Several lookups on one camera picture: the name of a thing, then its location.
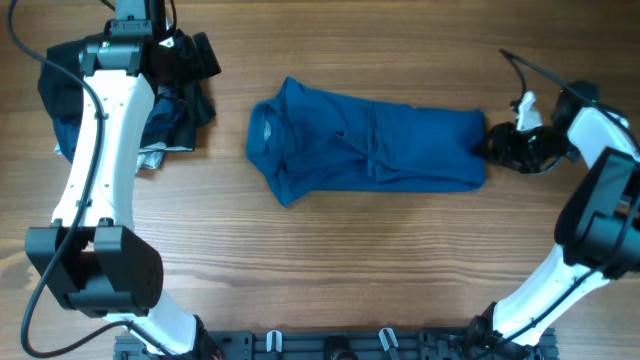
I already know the blue polo shirt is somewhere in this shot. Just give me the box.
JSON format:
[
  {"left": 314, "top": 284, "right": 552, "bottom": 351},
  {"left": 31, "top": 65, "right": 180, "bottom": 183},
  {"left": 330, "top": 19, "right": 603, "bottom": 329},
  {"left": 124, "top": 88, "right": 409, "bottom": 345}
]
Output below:
[{"left": 246, "top": 77, "right": 486, "bottom": 206}]

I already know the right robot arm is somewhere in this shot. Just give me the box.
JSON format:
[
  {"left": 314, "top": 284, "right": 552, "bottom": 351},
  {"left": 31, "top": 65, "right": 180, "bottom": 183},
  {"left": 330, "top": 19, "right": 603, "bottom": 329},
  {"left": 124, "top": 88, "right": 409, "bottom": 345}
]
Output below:
[{"left": 464, "top": 81, "right": 639, "bottom": 359}]

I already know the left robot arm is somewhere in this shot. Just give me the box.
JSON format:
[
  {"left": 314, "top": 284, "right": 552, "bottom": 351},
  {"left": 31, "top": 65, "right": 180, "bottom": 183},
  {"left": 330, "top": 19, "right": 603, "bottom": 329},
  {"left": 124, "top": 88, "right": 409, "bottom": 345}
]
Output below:
[{"left": 25, "top": 1, "right": 223, "bottom": 359}]

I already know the black bottom folded garment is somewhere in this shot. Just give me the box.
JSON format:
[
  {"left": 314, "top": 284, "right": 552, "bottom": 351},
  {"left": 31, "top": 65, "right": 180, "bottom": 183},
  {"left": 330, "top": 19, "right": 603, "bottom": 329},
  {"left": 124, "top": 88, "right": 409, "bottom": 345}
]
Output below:
[{"left": 140, "top": 82, "right": 216, "bottom": 152}]

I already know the black folded garment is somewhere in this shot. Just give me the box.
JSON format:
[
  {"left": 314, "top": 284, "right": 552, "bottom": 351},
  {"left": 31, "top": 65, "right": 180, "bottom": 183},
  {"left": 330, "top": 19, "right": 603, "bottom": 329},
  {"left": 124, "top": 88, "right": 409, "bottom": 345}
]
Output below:
[
  {"left": 140, "top": 82, "right": 216, "bottom": 152},
  {"left": 38, "top": 40, "right": 84, "bottom": 124}
]

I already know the navy folded garment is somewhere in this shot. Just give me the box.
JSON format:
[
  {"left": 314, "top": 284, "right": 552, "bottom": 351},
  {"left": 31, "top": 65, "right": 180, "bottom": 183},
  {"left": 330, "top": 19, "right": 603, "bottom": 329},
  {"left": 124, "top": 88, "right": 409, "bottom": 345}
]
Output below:
[{"left": 50, "top": 84, "right": 201, "bottom": 169}]

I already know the light grey folded garment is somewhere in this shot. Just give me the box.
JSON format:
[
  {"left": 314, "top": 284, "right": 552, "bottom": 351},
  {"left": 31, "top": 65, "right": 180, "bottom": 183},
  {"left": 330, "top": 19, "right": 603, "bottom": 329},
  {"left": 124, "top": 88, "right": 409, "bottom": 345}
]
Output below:
[{"left": 54, "top": 142, "right": 168, "bottom": 171}]

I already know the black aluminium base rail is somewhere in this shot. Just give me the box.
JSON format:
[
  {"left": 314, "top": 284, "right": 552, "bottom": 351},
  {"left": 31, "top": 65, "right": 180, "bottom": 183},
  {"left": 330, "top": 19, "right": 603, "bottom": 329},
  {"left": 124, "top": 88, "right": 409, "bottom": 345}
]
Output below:
[{"left": 112, "top": 327, "right": 559, "bottom": 360}]

